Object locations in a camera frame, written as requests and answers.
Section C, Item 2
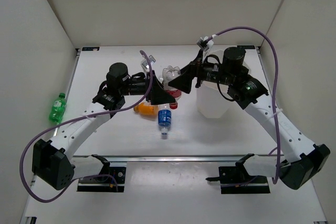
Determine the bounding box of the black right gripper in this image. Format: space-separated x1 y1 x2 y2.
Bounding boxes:
170 49 235 93

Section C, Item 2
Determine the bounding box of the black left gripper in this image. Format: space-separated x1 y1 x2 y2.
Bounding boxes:
120 70 175 105

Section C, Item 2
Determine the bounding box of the clear bottle red label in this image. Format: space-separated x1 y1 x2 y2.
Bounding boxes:
159 66 182 110

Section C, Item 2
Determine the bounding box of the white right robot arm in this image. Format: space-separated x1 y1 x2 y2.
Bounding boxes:
169 46 330 190

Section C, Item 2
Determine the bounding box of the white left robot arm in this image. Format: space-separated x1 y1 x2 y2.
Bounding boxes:
32 62 175 190

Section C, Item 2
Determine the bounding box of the white plastic bin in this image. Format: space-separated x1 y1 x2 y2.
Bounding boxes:
196 49 233 119

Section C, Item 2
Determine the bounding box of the clear bottle blue label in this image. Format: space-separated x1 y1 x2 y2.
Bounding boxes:
157 104 172 139

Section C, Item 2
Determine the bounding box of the orange juice bottle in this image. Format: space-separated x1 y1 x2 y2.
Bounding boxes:
133 102 159 117

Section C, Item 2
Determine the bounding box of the green plastic bottle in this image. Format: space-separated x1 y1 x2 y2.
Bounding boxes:
49 93 67 124

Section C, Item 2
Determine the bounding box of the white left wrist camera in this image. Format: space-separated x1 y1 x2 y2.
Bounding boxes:
141 55 156 73

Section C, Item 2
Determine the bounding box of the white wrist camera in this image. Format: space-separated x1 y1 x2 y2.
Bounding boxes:
196 36 214 52
141 55 156 73

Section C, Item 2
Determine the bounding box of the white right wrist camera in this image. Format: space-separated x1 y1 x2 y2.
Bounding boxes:
196 36 214 52

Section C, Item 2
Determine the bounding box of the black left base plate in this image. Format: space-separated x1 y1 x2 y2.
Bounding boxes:
77 162 127 193

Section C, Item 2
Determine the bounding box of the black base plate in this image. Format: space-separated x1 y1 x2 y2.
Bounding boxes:
77 162 127 193
205 166 270 195

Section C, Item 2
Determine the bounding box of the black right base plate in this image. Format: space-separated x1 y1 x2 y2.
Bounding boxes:
205 166 270 195

